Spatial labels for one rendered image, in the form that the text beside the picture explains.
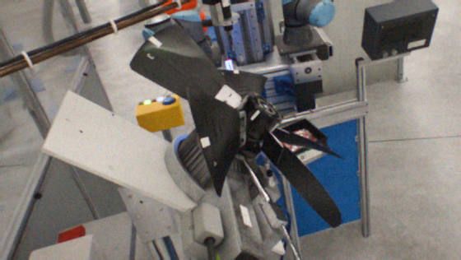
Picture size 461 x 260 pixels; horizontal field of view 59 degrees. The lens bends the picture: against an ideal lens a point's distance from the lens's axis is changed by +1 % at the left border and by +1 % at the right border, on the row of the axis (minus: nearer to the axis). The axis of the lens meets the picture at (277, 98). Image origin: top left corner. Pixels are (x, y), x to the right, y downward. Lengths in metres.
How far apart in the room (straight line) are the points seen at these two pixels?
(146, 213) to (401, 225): 1.58
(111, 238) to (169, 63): 0.61
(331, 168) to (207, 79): 0.99
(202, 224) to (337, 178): 1.17
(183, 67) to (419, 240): 1.66
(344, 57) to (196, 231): 2.63
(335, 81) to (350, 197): 1.52
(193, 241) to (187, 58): 0.48
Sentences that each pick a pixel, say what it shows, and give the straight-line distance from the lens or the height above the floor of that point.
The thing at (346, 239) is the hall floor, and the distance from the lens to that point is 2.32.
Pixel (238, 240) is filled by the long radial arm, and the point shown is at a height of 1.14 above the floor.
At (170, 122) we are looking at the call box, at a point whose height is 1.01.
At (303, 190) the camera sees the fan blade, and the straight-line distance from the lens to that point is 1.08.
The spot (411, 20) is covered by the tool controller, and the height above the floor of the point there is 1.20.
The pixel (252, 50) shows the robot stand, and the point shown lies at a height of 0.99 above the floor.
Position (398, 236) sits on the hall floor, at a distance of 2.35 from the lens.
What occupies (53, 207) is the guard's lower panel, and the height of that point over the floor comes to 0.87.
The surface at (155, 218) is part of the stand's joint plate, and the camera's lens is 1.16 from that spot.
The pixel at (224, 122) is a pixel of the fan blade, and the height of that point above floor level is 1.32.
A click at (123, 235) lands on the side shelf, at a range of 1.41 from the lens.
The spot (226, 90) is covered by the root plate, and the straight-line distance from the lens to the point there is 1.11.
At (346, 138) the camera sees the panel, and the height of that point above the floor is 0.67.
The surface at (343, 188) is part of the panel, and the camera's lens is 2.04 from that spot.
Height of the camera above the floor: 1.80
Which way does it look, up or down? 30 degrees down
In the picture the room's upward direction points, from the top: 9 degrees counter-clockwise
